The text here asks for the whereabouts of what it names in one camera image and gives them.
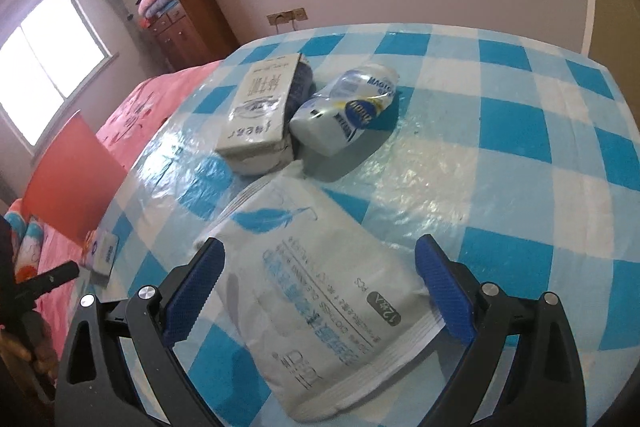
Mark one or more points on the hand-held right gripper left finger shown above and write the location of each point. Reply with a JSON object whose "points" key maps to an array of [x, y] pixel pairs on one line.
{"points": [[195, 287]]}

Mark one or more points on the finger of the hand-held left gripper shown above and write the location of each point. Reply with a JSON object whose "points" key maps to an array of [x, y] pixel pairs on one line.
{"points": [[50, 282]]}

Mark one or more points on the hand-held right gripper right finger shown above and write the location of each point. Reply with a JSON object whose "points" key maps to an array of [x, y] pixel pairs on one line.
{"points": [[442, 287]]}

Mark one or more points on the orange plastic bin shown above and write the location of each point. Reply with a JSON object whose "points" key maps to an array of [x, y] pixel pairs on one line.
{"points": [[70, 182]]}

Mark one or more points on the white wet wipes packet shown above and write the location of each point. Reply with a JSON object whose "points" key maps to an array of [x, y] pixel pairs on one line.
{"points": [[320, 287]]}

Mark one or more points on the white and blue carton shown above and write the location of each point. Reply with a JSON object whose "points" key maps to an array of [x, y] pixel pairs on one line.
{"points": [[260, 107]]}

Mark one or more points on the crushed clear plastic bottle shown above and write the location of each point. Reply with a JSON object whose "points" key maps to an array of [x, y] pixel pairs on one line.
{"points": [[340, 112]]}

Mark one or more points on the person's left hand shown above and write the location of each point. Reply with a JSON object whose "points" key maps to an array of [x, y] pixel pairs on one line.
{"points": [[47, 352]]}

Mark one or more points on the cartoon print cloth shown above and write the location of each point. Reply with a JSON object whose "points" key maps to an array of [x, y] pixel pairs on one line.
{"points": [[30, 237]]}

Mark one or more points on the small lilac white packet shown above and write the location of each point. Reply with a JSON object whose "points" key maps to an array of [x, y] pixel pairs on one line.
{"points": [[102, 252]]}

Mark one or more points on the blue white checkered tablecloth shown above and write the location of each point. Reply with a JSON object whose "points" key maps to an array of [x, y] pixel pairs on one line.
{"points": [[500, 132]]}

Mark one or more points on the pink heart print blanket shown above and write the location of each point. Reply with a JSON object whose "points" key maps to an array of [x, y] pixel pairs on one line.
{"points": [[140, 107]]}

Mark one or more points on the window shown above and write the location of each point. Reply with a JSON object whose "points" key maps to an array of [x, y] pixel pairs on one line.
{"points": [[50, 57]]}

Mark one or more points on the brown wooden cabinet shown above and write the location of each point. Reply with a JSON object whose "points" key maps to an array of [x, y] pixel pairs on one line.
{"points": [[200, 22]]}

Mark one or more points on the wall power socket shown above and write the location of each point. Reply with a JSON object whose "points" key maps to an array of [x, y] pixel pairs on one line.
{"points": [[287, 17]]}

